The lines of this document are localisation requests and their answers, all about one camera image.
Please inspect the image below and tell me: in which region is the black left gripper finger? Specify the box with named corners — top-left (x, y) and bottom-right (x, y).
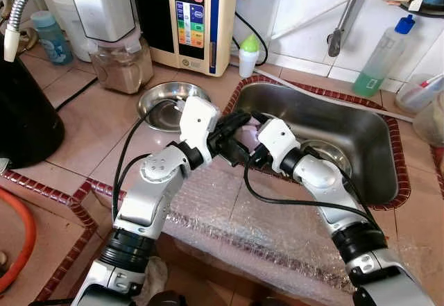
top-left (221, 139), bottom-right (252, 170)
top-left (222, 110), bottom-right (254, 135)

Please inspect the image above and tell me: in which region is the purple plastic bowl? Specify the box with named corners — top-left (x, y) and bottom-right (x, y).
top-left (238, 114), bottom-right (296, 153)

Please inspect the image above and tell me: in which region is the small white bottle green cap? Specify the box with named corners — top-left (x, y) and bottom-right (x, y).
top-left (238, 34), bottom-right (261, 79)

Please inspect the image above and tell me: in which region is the stainless steel bowl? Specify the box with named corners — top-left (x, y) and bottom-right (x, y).
top-left (137, 81), bottom-right (212, 133)
top-left (303, 138), bottom-right (352, 178)

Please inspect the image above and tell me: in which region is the bubble wrap sheet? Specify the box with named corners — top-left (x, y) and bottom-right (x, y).
top-left (104, 157), bottom-right (417, 300)

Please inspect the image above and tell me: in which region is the thin white pipe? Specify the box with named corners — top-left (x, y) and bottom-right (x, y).
top-left (260, 67), bottom-right (417, 123)

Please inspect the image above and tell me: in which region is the stainless steel sink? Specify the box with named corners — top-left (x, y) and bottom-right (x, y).
top-left (232, 83), bottom-right (391, 206)

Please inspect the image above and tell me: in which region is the beige water ionizer machine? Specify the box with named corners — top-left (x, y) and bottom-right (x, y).
top-left (130, 0), bottom-right (240, 78)

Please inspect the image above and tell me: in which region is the glass jar with brown contents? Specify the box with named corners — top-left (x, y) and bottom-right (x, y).
top-left (89, 32), bottom-right (155, 95)

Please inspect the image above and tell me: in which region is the white crumpled cloth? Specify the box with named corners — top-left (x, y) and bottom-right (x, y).
top-left (135, 256), bottom-right (169, 303)

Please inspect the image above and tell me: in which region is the clear soap bottle blue cap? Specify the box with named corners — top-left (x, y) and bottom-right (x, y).
top-left (352, 15), bottom-right (416, 99)

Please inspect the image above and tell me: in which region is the black robot foot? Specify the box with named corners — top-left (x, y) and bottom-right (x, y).
top-left (142, 291), bottom-right (185, 306)

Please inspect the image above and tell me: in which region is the clear plastic container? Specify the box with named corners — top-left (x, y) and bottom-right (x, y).
top-left (395, 74), bottom-right (444, 116)

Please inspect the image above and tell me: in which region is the white water filter appliance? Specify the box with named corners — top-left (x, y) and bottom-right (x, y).
top-left (66, 0), bottom-right (139, 43)

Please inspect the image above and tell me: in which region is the round glass jar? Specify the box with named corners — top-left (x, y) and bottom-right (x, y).
top-left (413, 91), bottom-right (444, 147)

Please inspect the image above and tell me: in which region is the white plastic tube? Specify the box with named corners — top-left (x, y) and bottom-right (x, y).
top-left (416, 74), bottom-right (444, 89)

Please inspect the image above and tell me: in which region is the black round bin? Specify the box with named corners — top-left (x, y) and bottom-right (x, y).
top-left (0, 53), bottom-right (67, 169)

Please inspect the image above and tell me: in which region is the teal plastic bottle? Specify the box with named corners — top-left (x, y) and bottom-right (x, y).
top-left (29, 10), bottom-right (74, 66)

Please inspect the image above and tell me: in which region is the white plastic jar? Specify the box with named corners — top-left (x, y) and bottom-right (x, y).
top-left (50, 0), bottom-right (94, 62)

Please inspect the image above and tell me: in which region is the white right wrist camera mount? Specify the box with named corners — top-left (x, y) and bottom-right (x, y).
top-left (258, 117), bottom-right (300, 175)

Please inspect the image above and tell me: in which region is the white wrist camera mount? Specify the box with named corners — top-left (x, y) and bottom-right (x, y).
top-left (178, 96), bottom-right (221, 147)
top-left (258, 117), bottom-right (300, 175)

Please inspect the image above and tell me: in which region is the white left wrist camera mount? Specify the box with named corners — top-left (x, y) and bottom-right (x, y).
top-left (178, 96), bottom-right (221, 147)

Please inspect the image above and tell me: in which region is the black power cord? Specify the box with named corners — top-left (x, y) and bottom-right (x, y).
top-left (234, 11), bottom-right (269, 66)

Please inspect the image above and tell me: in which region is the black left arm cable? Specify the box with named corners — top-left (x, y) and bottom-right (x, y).
top-left (112, 98), bottom-right (182, 216)

